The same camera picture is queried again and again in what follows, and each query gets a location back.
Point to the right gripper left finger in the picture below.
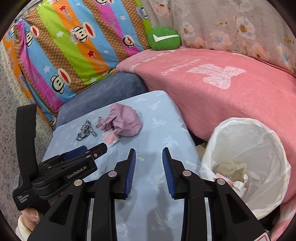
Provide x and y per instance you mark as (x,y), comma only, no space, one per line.
(88,202)

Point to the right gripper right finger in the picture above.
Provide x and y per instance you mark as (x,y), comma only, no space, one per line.
(212,209)

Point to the black white patterned scrunchie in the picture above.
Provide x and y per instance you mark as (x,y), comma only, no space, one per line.
(85,131)

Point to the pink beads plastic bag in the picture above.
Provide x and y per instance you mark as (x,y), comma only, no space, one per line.
(110,138)

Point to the mauve drawstring pouch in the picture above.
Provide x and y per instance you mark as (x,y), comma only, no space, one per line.
(122,121)

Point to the white fluffy glove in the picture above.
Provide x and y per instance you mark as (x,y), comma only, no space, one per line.
(238,186)

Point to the white trash bag bin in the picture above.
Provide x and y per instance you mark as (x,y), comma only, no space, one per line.
(252,142)

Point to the person's left hand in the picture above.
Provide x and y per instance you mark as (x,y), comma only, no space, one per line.
(31,218)

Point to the dark blue velvet pillow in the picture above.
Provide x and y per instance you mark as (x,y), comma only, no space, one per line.
(114,88)

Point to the pink fleece blanket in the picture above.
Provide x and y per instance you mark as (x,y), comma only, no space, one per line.
(211,86)

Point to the colourful monkey print pillow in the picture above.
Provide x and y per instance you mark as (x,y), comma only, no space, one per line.
(57,49)

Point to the green plush cushion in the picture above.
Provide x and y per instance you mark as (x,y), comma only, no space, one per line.
(161,38)

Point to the grey floral quilt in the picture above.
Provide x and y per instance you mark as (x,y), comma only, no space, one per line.
(252,28)

